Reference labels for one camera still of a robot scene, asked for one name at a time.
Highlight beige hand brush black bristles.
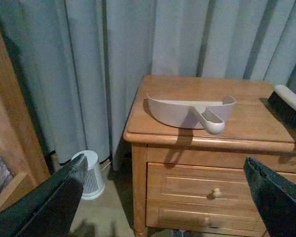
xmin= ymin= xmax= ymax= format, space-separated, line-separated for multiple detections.
xmin=268 ymin=85 xmax=296 ymax=129

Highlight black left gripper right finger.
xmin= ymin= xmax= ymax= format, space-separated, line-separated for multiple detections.
xmin=244 ymin=157 xmax=296 ymax=237

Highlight small white heater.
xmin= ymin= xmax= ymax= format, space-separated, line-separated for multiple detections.
xmin=72 ymin=150 xmax=105 ymax=200

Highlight grey curtain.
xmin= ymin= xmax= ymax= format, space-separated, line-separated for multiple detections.
xmin=0 ymin=0 xmax=296 ymax=169

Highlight upper drawer wooden knob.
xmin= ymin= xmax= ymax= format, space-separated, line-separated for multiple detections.
xmin=207 ymin=188 xmax=223 ymax=200

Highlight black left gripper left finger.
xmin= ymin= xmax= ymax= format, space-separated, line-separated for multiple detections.
xmin=0 ymin=154 xmax=88 ymax=237

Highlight wooden bed frame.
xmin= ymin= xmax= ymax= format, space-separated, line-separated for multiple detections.
xmin=0 ymin=32 xmax=50 ymax=212

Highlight wooden nightstand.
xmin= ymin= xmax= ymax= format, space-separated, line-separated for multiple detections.
xmin=124 ymin=75 xmax=296 ymax=237

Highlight beige plastic dustpan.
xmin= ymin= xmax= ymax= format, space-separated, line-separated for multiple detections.
xmin=148 ymin=96 xmax=236 ymax=135

